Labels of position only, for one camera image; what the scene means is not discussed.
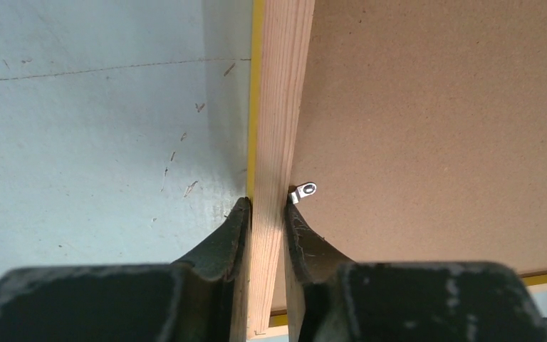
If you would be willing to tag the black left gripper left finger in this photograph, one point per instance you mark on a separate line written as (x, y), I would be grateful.
(202, 296)

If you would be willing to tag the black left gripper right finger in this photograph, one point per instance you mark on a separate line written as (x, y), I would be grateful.
(333, 298)

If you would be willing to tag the brown cardboard backing board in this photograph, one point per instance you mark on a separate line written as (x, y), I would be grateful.
(424, 126)

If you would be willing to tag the orange wooden picture frame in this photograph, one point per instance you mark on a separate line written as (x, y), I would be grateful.
(280, 46)

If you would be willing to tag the small metal retaining clip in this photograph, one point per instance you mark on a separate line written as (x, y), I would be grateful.
(298, 192)

